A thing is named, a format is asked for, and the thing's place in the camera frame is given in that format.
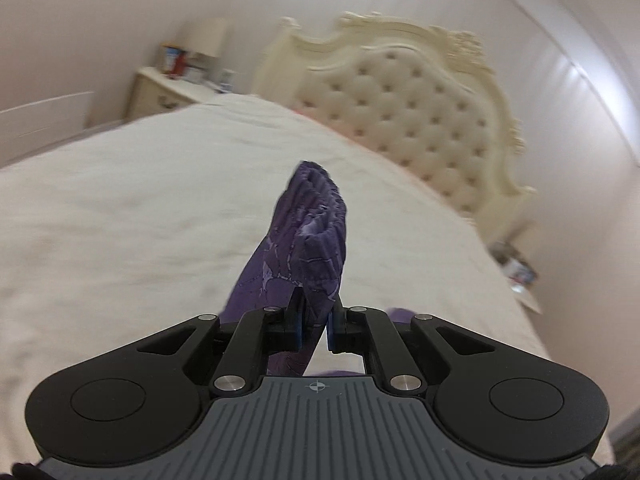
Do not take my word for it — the red and blue box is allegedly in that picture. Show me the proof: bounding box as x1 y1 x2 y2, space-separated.
160 44 190 78

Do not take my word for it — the purple patterned garment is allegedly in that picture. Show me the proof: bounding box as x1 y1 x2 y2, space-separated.
220 160 417 379

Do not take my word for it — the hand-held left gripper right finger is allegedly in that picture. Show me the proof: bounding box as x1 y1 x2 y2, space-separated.
325 292 497 396

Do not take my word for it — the cream tufted headboard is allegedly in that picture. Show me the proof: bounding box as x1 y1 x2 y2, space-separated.
252 10 536 242

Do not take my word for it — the white wall panel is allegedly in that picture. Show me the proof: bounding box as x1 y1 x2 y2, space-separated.
0 91 96 162

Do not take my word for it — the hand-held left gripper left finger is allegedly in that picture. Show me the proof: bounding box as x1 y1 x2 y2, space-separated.
135 290 306 396

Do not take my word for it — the cluttered cream nightstand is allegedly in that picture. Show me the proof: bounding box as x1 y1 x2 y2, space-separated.
487 225 547 316

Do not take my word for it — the small blue printed box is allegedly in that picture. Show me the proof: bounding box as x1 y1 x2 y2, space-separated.
502 255 539 284

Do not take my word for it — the bed with cream cover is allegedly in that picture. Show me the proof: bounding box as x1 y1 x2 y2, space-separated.
0 92 552 467

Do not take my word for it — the cream table lamp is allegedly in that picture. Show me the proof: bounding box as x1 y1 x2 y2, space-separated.
182 17 234 62

